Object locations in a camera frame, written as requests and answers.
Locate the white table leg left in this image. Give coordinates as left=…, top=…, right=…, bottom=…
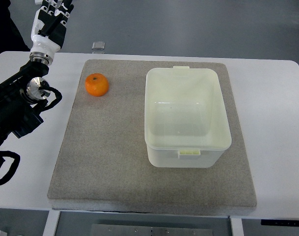
left=43, top=210, right=60, bottom=236

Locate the orange fruit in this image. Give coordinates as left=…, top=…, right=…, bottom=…
left=85, top=73, right=109, bottom=97

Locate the white table leg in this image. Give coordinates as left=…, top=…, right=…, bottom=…
left=230, top=218, right=244, bottom=236
left=43, top=210, right=60, bottom=236

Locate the black label strip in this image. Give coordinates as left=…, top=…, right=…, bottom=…
left=261, top=219, right=299, bottom=227

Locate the white plastic box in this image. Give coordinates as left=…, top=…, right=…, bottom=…
left=144, top=66, right=232, bottom=168

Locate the grey foam mat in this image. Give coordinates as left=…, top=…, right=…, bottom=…
left=48, top=59, right=257, bottom=215

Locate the small clear plastic piece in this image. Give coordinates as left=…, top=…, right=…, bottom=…
left=92, top=41, right=105, bottom=51

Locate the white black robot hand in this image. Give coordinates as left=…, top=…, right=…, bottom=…
left=31, top=0, right=74, bottom=58

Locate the white table leg right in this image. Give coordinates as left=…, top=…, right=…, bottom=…
left=230, top=218, right=244, bottom=236

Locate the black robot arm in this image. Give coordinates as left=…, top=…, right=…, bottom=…
left=0, top=52, right=62, bottom=186

